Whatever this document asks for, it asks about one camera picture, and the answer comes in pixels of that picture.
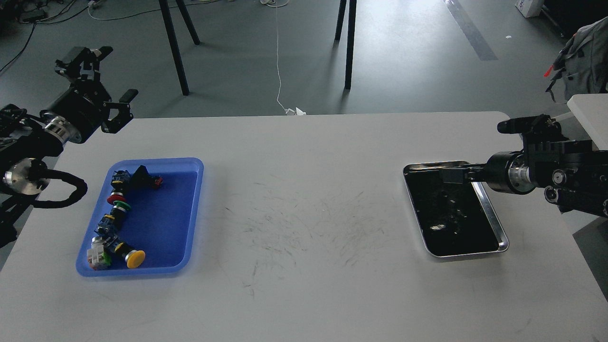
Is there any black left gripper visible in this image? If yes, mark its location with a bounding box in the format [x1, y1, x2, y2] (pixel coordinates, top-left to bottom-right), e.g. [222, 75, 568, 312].
[40, 46, 139, 144]

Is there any black left table leg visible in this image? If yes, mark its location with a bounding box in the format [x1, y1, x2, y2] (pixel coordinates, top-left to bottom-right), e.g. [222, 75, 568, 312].
[158, 0, 200, 96]

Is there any grey backpack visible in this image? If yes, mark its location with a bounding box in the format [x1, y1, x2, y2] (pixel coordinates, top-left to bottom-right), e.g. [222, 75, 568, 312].
[544, 17, 608, 103]

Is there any black table leg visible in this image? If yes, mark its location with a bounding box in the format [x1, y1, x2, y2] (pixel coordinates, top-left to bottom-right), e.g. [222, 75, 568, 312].
[334, 0, 358, 90]
[158, 0, 200, 96]

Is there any black right table leg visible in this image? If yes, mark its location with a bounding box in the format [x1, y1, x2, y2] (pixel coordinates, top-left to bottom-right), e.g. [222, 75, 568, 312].
[334, 0, 358, 90]

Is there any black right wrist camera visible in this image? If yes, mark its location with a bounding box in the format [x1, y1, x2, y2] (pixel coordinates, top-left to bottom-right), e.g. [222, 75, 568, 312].
[497, 114, 563, 139]

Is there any black red industrial part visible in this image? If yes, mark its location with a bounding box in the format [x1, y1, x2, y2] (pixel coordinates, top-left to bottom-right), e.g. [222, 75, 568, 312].
[130, 165, 163, 189]

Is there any white side table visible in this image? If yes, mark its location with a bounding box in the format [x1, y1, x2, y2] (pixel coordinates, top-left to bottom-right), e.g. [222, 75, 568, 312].
[567, 94, 608, 150]

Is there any red push button switch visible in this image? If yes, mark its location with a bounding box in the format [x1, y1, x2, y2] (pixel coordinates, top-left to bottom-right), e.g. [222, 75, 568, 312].
[106, 189, 128, 205]

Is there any blue plastic tray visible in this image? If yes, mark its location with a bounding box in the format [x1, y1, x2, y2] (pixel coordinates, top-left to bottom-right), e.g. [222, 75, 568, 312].
[76, 157, 204, 277]

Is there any silver metal tray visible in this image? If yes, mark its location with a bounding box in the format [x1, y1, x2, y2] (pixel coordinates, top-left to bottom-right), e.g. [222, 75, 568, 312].
[402, 161, 510, 260]

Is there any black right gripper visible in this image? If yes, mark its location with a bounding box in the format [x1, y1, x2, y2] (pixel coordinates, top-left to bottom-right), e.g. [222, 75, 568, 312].
[439, 152, 526, 195]

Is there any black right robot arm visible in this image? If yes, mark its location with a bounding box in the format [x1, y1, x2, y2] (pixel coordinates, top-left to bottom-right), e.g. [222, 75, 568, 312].
[439, 114, 608, 217]

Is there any green push button switch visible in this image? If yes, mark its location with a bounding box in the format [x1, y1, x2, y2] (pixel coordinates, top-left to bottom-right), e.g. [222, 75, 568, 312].
[98, 200, 131, 230]

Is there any yellow push button switch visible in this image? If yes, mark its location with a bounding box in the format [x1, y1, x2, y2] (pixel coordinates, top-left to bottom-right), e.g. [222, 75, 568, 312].
[114, 242, 146, 269]

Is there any white cardboard box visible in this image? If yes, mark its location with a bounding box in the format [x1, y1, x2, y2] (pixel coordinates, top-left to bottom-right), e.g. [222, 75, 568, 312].
[514, 0, 545, 18]

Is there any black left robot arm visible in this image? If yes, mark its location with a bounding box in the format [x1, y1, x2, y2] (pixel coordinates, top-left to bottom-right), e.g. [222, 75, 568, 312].
[0, 46, 138, 247]

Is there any green white switch block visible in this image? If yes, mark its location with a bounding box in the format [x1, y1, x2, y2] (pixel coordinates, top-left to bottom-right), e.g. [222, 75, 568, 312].
[86, 236, 112, 271]

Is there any white floor cable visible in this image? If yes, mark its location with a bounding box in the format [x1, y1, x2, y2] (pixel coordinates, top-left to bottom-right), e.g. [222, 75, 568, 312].
[259, 0, 307, 116]

